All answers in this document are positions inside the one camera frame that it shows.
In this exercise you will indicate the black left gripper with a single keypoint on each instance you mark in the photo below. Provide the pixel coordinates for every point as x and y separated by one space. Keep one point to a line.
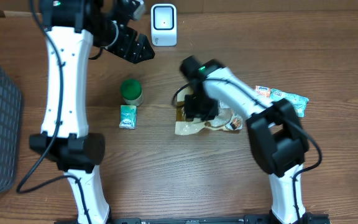
124 40

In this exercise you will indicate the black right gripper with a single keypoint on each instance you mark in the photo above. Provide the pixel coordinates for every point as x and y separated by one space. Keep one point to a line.
194 112

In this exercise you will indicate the beige porridge pouch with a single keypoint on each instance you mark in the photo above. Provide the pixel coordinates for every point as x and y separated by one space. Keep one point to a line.
226 120

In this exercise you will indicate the green lid jar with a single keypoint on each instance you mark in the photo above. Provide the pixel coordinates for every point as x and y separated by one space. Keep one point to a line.
131 91

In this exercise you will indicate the small teal gum pack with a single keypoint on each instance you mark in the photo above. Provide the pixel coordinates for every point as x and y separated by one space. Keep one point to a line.
128 117

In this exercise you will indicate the small orange white box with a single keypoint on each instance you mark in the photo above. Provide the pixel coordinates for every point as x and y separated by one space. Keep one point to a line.
263 90

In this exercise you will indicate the teal wipes packet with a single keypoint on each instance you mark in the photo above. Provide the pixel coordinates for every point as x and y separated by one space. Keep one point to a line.
299 102

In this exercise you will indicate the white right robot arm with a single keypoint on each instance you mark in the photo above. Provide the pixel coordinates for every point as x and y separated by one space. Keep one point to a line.
273 127

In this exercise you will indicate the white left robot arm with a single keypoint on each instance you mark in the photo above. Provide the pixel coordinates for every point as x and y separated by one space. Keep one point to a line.
71 30

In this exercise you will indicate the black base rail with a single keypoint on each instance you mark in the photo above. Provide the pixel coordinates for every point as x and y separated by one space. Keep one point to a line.
308 218

